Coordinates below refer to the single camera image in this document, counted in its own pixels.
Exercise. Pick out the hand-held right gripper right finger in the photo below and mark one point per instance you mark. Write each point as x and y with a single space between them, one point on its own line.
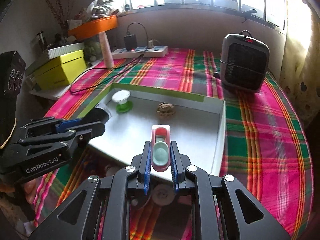
173 165

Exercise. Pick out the grey space heater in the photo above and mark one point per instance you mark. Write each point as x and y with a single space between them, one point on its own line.
245 62

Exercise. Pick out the green jar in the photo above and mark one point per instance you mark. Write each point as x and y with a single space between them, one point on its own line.
92 50

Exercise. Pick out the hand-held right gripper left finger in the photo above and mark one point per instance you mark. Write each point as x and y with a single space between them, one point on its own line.
148 165

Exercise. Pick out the dried branches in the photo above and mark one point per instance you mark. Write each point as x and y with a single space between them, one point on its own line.
58 10

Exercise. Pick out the brown walnut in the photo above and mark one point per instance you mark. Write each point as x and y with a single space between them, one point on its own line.
166 109

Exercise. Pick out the white tray with green rim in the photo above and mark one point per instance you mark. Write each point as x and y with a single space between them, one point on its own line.
195 130

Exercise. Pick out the plaid blanket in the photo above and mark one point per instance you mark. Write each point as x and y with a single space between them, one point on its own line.
262 142

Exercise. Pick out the black window latch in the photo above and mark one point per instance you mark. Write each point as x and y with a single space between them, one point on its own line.
250 12

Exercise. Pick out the white and green spool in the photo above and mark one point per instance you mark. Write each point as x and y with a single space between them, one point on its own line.
122 100

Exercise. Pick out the yellow curtain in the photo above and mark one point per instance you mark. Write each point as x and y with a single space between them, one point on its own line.
300 80

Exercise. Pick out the orange round tray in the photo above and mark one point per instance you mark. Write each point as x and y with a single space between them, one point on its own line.
92 27

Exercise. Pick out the black charger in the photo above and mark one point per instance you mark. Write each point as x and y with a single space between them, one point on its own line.
130 42

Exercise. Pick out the yellow-green box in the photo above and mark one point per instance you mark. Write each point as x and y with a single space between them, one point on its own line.
60 70

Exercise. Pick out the pink tube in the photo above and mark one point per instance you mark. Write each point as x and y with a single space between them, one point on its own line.
107 52

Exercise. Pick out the white power strip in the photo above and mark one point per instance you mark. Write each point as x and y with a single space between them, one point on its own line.
150 52

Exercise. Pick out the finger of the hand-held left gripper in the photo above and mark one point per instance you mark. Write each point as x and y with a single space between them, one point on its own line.
90 130
70 124

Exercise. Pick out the pile of plastic bags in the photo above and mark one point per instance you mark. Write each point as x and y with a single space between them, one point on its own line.
97 10

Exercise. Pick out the black flashlight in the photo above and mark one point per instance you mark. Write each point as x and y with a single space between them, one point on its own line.
100 115

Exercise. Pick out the dark glass jar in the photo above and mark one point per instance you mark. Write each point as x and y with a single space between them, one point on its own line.
42 40

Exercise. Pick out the striped white box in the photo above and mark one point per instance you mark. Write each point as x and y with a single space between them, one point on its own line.
65 50

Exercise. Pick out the pink case with green oval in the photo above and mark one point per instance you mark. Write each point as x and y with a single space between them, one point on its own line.
160 152

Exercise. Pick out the white round object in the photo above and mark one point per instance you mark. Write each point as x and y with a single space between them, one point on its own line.
162 195

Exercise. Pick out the white plug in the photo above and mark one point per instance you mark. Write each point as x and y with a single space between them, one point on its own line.
153 44

